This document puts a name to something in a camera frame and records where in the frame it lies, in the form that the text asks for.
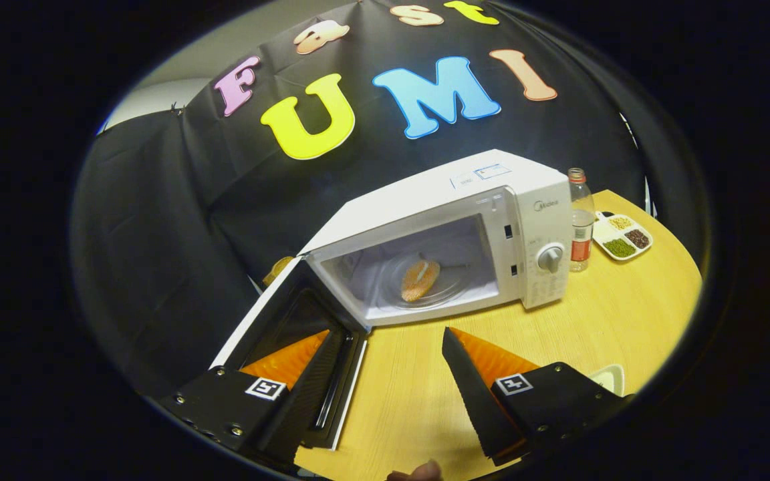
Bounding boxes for glass turntable plate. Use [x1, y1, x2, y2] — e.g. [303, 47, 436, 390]
[379, 252, 474, 311]

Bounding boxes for clear bottle with red label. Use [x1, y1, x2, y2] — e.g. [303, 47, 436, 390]
[566, 167, 596, 273]

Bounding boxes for white microwave oven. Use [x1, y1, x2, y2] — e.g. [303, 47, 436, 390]
[209, 148, 573, 452]

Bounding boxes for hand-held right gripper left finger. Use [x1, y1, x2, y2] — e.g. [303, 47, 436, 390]
[156, 329, 334, 466]

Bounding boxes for round sesame bread bun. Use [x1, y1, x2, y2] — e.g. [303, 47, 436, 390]
[401, 259, 441, 303]

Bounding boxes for white divided plate of beans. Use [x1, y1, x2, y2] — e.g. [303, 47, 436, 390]
[592, 211, 654, 262]

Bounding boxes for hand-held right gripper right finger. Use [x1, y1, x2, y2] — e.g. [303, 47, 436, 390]
[441, 326, 634, 468]

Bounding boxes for small white dotted tray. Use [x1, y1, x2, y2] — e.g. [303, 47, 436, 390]
[588, 363, 626, 397]

